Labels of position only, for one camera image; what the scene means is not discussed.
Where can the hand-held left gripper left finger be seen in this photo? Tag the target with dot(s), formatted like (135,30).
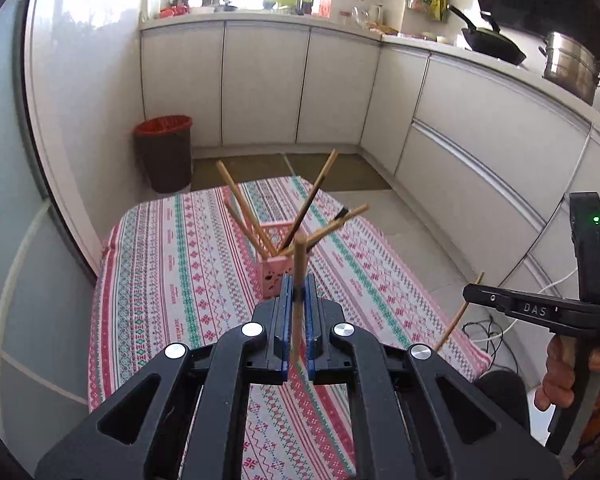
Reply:
(285,310)

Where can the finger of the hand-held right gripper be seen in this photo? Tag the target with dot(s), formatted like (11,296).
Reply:
(490,299)

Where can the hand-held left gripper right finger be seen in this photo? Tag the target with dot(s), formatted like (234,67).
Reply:
(311,310)

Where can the pink perforated utensil holder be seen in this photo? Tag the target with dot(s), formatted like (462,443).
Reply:
(272,275)

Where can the person's right hand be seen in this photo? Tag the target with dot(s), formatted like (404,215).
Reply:
(557,370)

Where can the red green patterned tablecloth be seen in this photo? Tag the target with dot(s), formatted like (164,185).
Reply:
(180,270)

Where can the dark trash bin red rim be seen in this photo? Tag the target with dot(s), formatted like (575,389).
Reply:
(162,160)

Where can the stainless steel pot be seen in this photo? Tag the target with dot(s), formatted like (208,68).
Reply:
(567,67)

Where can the white kitchen cabinets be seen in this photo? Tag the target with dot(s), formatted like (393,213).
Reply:
(265,85)

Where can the black wok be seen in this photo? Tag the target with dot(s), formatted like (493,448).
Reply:
(495,42)

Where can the glass pitcher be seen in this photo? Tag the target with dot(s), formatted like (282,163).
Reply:
(367,16)

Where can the frosted glass door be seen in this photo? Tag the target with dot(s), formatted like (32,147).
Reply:
(10,185)

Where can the pink bottle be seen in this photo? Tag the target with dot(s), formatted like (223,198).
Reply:
(324,4)

